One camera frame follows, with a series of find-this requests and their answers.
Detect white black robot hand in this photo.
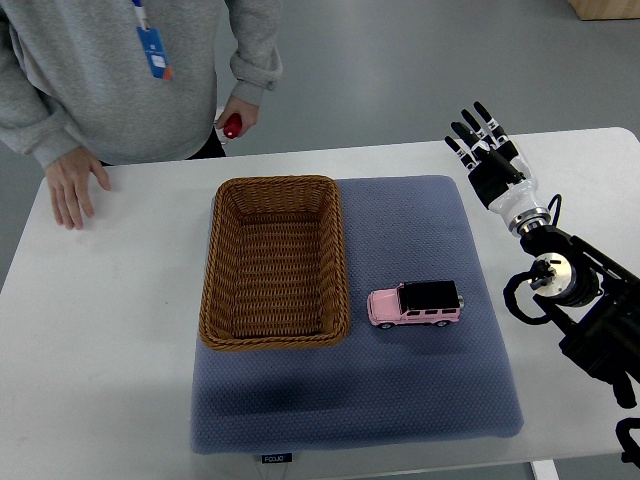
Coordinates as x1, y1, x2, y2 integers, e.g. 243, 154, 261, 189
444, 101, 551, 233

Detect pink toy car black roof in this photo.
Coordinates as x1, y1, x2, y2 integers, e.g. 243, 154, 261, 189
367, 280, 464, 329

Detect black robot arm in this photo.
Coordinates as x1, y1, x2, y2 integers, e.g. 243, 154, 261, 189
445, 102, 639, 409

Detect brown wicker basket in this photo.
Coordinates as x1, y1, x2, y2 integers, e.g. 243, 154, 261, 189
199, 175, 350, 352

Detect person's left hand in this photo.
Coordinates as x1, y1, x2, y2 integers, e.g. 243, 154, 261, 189
215, 95, 259, 139

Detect person's right hand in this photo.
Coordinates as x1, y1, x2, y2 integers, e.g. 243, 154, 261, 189
44, 147, 111, 230

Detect wooden box corner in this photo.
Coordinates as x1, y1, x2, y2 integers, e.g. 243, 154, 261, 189
569, 0, 640, 21

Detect red handheld button device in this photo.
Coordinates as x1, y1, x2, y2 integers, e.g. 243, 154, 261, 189
216, 113, 242, 145

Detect blue grey quilted mat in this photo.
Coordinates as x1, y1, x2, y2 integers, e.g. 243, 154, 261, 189
191, 175, 523, 454

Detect white table leg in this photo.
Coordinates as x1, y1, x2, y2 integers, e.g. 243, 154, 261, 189
530, 460, 559, 480

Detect blue id badge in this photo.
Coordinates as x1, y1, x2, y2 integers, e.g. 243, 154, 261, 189
131, 0, 173, 81

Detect grey sweatshirt person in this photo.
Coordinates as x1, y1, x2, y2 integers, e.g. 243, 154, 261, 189
1, 1, 282, 166

